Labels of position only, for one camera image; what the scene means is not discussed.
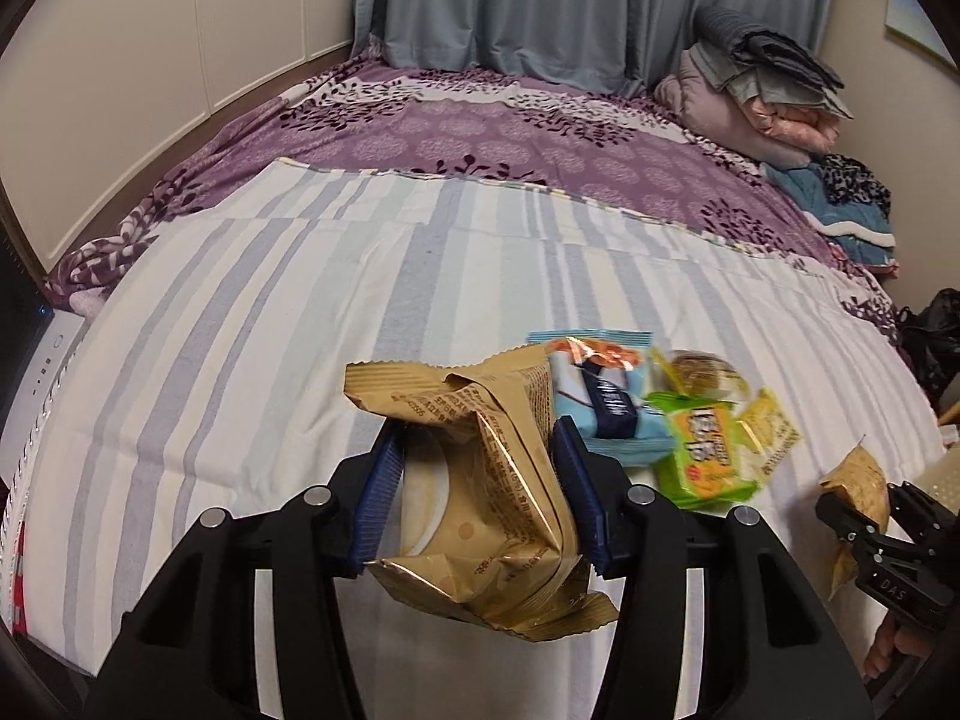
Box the folded grey blanket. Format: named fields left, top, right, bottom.
left=686, top=4, right=856, bottom=121

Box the clear bun packet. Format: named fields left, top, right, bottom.
left=649, top=349, right=751, bottom=402

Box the blue-grey curtain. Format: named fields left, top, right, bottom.
left=349, top=0, right=837, bottom=98

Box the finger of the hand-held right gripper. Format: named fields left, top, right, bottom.
left=889, top=480, right=960, bottom=545
left=816, top=491, right=887, bottom=565

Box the leopard print scarf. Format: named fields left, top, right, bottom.
left=817, top=154, right=893, bottom=207

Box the small tan snack packet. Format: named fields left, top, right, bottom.
left=817, top=444, right=893, bottom=601

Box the folded pink quilt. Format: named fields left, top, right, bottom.
left=652, top=49, right=845, bottom=170

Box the striped bed cloth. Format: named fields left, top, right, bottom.
left=0, top=157, right=953, bottom=720

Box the cream perforated basket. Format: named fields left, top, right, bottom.
left=919, top=457, right=960, bottom=518

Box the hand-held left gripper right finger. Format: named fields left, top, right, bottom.
left=551, top=416, right=875, bottom=720

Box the small green snack packet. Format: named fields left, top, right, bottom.
left=645, top=390, right=762, bottom=515

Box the framed wall picture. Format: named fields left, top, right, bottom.
left=883, top=0, right=960, bottom=65

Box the purple floral bedsheet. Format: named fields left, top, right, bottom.
left=45, top=52, right=901, bottom=346

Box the black cabinet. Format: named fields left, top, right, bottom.
left=0, top=236, right=57, bottom=421

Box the person's right hand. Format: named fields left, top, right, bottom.
left=862, top=611, right=946, bottom=683

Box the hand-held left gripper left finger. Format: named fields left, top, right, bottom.
left=82, top=420, right=410, bottom=720

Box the black bag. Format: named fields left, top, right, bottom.
left=896, top=289, right=960, bottom=413

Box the light blue snack packet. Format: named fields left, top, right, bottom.
left=529, top=330, right=672, bottom=462

